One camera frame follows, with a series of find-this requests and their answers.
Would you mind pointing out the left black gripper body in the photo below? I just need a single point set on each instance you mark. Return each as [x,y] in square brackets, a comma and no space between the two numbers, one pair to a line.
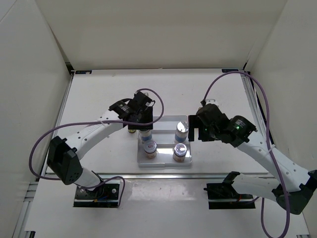
[145,116]

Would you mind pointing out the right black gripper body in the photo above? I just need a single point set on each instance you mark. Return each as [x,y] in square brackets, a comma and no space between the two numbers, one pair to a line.
[214,132]

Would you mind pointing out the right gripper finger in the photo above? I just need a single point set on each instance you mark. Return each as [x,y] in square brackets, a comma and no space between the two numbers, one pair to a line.
[192,124]
[205,135]

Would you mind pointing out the silver-lid shaker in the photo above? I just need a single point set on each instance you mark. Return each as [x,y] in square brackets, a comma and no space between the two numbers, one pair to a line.
[182,130]
[145,135]

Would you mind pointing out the white-lid sauce jar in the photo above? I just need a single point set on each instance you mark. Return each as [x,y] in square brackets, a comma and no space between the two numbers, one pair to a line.
[179,152]
[150,149]

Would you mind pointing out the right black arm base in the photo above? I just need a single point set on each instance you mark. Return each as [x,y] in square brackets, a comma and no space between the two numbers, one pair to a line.
[222,196]

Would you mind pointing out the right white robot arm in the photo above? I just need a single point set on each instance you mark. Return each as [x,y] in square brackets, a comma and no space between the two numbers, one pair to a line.
[292,186]

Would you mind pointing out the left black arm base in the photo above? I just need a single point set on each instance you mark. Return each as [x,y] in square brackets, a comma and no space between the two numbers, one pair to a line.
[108,195]

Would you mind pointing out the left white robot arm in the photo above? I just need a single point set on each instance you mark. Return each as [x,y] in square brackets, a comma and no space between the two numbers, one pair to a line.
[65,154]

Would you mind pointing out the white tiered plastic tray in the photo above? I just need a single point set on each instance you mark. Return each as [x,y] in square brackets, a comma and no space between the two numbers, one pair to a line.
[163,134]

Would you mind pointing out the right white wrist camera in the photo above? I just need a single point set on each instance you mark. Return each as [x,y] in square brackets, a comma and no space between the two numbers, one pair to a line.
[212,101]

